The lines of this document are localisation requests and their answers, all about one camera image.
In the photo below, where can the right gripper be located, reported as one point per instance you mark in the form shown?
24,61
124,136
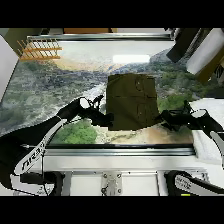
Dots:
174,119

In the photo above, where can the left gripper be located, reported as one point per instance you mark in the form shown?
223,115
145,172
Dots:
100,117

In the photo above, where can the olive green garment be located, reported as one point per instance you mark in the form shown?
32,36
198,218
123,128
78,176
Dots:
131,101

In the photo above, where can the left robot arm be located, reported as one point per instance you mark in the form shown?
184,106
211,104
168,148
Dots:
26,146

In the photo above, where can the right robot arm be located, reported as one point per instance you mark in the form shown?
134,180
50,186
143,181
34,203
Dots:
208,122

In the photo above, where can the orange wooden rack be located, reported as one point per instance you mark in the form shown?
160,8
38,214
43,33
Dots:
41,50

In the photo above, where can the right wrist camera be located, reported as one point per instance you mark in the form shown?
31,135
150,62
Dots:
187,107

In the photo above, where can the silver frame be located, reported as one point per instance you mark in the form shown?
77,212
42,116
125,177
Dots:
110,152

